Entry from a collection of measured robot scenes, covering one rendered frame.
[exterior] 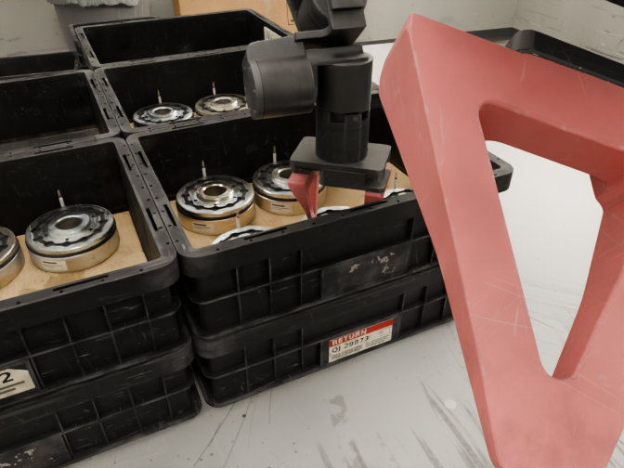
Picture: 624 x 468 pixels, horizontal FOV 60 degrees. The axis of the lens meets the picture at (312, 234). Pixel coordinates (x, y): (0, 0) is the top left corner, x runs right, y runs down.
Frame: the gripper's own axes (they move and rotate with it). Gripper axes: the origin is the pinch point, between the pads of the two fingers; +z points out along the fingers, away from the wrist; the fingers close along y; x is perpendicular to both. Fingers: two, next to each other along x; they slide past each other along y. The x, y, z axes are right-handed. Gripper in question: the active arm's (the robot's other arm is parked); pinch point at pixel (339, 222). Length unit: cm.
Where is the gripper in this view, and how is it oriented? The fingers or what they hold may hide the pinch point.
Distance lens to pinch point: 64.7
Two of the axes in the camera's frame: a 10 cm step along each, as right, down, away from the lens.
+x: 2.5, -5.4, 8.0
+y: 9.7, 1.4, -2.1
